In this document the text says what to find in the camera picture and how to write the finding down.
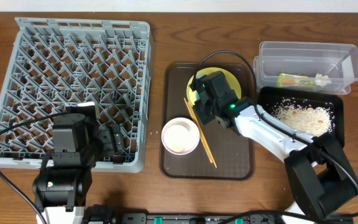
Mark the pile of rice waste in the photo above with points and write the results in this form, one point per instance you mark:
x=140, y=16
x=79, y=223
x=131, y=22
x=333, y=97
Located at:
x=306, y=119

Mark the clear plastic waste bin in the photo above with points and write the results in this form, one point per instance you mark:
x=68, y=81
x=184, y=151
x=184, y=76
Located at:
x=338, y=61

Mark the black waste tray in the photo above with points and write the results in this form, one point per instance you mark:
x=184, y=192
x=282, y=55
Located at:
x=274, y=100

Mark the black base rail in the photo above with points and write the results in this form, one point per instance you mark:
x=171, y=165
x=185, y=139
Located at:
x=197, y=217

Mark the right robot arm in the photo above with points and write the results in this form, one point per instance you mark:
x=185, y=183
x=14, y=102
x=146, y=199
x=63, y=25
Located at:
x=320, y=176

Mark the pink-rimmed white bowl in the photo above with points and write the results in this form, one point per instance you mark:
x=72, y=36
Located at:
x=180, y=136

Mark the yellow round plate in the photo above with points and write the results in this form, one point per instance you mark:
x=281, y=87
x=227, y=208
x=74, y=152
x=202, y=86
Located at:
x=192, y=96

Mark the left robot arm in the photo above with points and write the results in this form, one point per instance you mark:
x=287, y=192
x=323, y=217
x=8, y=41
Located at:
x=65, y=175

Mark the grey plastic dish rack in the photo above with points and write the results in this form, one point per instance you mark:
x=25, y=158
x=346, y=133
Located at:
x=60, y=62

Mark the yellow green snack wrapper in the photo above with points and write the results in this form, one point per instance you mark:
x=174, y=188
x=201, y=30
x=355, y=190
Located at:
x=295, y=81

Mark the brown serving tray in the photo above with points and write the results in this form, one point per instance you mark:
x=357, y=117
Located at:
x=234, y=154

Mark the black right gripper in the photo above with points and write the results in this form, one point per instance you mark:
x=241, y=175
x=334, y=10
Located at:
x=202, y=104

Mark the white tissue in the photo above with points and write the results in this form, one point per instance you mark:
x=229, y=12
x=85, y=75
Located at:
x=321, y=80

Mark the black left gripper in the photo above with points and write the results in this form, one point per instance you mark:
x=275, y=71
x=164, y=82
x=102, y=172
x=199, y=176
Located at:
x=111, y=142

